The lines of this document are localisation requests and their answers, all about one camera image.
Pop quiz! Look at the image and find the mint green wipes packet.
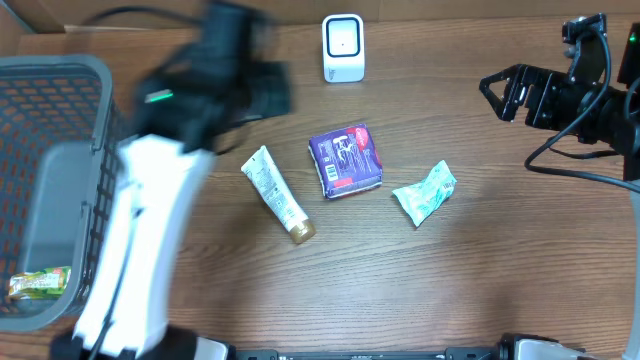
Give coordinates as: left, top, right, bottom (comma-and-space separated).
392, 160, 457, 228

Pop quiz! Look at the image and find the purple Carefree pad pack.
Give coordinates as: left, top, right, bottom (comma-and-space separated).
308, 123, 383, 199

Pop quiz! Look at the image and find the white conditioner tube gold cap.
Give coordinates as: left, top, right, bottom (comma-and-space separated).
241, 146, 316, 244

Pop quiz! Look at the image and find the green yellow snack packet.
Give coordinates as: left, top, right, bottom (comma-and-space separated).
8, 266, 71, 300

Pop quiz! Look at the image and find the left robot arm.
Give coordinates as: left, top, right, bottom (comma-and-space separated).
49, 1, 291, 359

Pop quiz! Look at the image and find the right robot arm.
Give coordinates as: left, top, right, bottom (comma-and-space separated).
479, 13, 639, 210

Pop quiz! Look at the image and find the white barcode scanner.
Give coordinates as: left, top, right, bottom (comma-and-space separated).
321, 13, 366, 83

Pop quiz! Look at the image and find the grey plastic shopping basket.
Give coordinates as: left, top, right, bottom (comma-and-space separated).
1, 55, 127, 332

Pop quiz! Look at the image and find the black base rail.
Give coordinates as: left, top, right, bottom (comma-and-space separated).
232, 347, 495, 360

